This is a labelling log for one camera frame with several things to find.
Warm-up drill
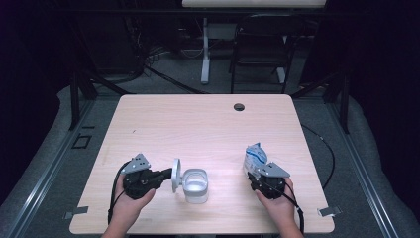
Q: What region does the clear jar with grey lid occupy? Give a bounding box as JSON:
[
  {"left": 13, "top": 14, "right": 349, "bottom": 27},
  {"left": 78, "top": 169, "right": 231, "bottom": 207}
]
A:
[{"left": 170, "top": 158, "right": 210, "bottom": 204}]

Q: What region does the black metal frame post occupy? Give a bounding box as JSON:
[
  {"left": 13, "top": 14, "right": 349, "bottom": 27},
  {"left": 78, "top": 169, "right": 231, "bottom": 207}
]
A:
[
  {"left": 290, "top": 70, "right": 351, "bottom": 135},
  {"left": 68, "top": 68, "right": 133, "bottom": 132}
]

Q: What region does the bundle of dark cables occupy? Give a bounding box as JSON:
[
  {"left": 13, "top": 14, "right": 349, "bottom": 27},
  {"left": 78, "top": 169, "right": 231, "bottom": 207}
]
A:
[{"left": 120, "top": 14, "right": 174, "bottom": 68}]

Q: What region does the black chair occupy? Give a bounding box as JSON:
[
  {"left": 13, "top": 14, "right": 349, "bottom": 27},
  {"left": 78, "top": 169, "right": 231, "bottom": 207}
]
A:
[{"left": 229, "top": 13, "right": 306, "bottom": 95}]

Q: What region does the thick black floor cable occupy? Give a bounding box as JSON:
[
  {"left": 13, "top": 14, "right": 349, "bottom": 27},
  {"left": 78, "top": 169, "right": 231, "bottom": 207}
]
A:
[{"left": 144, "top": 64, "right": 208, "bottom": 95}]

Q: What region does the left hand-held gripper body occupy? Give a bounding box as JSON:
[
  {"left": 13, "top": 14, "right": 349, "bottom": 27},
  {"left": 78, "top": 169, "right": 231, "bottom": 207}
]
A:
[{"left": 120, "top": 153, "right": 162, "bottom": 200}]

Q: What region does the thin black floor cable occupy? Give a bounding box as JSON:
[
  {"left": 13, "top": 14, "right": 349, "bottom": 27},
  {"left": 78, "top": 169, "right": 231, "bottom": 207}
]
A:
[{"left": 300, "top": 123, "right": 337, "bottom": 191}]

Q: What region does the grey tape strip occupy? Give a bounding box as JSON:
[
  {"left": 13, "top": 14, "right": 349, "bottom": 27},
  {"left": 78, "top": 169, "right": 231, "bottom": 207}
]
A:
[
  {"left": 62, "top": 205, "right": 90, "bottom": 221},
  {"left": 317, "top": 205, "right": 343, "bottom": 218}
]

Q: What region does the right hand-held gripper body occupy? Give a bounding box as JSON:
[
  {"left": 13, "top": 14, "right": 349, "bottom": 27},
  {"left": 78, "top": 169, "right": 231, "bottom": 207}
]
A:
[{"left": 247, "top": 162, "right": 291, "bottom": 200}]

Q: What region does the white table leg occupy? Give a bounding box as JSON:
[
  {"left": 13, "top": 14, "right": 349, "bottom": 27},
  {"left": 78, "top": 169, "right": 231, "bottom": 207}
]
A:
[{"left": 200, "top": 17, "right": 212, "bottom": 85}]

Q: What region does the left hand-held gripper black cable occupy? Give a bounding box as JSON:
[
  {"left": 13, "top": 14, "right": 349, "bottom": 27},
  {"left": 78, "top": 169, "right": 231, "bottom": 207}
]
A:
[{"left": 107, "top": 160, "right": 132, "bottom": 226}]

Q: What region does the white and blue plastic bag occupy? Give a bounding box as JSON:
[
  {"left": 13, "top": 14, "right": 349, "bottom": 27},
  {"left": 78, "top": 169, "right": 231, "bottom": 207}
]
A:
[{"left": 243, "top": 142, "right": 269, "bottom": 179}]

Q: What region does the person's left hand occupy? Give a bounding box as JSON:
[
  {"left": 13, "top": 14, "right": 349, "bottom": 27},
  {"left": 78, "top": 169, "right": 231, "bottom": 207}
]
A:
[{"left": 110, "top": 175, "right": 157, "bottom": 226}]

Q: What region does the person's right hand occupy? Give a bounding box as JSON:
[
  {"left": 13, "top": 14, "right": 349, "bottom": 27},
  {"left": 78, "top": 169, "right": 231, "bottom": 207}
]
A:
[{"left": 256, "top": 177, "right": 300, "bottom": 228}]

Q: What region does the hand-held gripper black cable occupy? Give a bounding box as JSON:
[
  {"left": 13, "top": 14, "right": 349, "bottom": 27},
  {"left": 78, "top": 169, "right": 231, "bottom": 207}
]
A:
[
  {"left": 107, "top": 160, "right": 132, "bottom": 226},
  {"left": 278, "top": 183, "right": 306, "bottom": 234}
]

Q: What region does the grey under-table box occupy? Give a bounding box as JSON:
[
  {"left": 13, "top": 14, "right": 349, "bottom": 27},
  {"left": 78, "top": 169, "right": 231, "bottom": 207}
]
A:
[{"left": 207, "top": 23, "right": 238, "bottom": 42}]

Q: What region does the black floor socket frame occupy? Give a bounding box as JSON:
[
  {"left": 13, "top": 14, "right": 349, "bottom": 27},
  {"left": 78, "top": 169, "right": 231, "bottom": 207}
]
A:
[{"left": 71, "top": 133, "right": 93, "bottom": 150}]

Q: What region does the grey metal floor rail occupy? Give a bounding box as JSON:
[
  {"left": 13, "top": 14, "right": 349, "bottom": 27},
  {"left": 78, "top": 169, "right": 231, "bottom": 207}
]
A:
[
  {"left": 0, "top": 98, "right": 97, "bottom": 238},
  {"left": 325, "top": 100, "right": 401, "bottom": 238}
]

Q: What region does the right hand-held gripper black cable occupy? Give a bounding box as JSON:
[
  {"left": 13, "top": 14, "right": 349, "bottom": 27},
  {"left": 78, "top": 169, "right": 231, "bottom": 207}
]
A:
[{"left": 278, "top": 183, "right": 306, "bottom": 234}]

